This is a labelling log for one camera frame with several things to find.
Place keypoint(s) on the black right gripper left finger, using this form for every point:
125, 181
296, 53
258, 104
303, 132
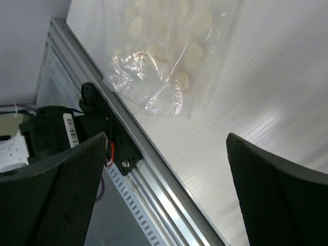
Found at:
51, 202

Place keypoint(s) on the clear zip top bag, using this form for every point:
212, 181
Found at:
159, 53

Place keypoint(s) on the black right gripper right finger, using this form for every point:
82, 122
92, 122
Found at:
282, 203

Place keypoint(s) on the white slotted cable duct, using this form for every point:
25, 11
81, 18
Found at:
118, 217

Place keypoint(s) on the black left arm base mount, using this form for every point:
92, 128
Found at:
98, 117

